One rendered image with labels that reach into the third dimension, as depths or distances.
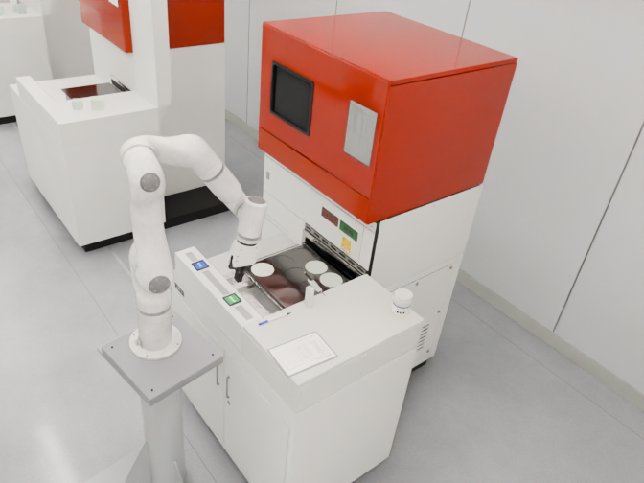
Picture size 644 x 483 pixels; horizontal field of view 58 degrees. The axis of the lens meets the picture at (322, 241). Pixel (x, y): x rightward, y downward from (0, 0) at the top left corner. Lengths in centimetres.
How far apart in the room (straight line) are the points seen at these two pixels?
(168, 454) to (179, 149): 140
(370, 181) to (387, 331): 58
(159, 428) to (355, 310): 93
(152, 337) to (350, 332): 72
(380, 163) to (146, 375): 115
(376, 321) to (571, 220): 167
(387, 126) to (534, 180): 167
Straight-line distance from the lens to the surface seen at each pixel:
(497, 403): 348
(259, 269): 256
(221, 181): 187
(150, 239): 191
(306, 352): 209
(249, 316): 224
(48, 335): 370
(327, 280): 253
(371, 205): 228
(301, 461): 237
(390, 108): 212
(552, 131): 353
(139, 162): 175
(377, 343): 218
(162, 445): 263
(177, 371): 218
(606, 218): 349
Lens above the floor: 245
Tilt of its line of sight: 34 degrees down
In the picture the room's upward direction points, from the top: 7 degrees clockwise
